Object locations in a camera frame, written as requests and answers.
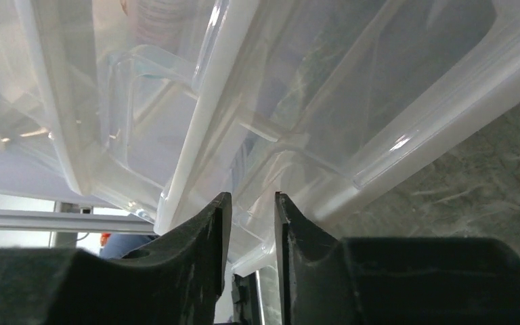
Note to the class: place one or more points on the white plastic drawer organizer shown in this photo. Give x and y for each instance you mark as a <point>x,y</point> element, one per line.
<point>155,107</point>

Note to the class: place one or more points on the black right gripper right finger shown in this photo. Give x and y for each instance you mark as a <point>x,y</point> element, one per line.
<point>391,280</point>

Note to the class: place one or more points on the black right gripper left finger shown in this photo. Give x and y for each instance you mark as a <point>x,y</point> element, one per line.
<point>175,279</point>

